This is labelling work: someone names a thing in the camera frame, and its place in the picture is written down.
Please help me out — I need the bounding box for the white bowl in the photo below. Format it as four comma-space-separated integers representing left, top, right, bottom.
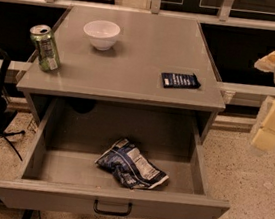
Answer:
83, 20, 121, 51

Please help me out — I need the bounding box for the green soda can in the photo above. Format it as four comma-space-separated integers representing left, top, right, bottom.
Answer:
30, 24, 61, 72

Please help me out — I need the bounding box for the grey metal cabinet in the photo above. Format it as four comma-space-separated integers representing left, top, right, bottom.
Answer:
17, 6, 225, 137

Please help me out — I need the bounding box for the metal window railing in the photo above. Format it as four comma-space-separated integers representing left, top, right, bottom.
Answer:
0, 0, 275, 111

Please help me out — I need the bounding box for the blue chip bag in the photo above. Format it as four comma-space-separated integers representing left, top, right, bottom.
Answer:
95, 138, 169, 190

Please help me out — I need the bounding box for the dark blue snack bar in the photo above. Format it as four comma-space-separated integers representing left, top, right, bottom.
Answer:
161, 72, 201, 90

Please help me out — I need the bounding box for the black drawer handle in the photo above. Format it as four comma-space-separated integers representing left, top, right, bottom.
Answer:
93, 200, 133, 217

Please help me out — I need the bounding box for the open grey top drawer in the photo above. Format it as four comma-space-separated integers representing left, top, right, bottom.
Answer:
0, 99, 230, 219

